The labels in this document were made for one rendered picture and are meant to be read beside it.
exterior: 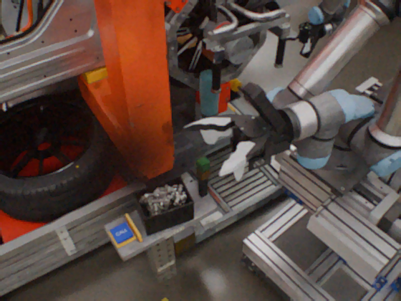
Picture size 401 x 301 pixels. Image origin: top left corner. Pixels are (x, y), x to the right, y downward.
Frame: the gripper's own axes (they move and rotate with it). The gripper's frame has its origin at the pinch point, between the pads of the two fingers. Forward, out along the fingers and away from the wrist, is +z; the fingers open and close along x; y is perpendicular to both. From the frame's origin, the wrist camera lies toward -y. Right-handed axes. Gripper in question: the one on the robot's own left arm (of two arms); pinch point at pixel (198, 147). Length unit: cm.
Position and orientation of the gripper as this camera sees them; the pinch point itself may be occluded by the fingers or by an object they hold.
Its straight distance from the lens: 71.7
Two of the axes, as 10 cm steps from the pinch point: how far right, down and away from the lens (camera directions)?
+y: 0.6, 7.7, 6.4
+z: -9.0, 3.2, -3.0
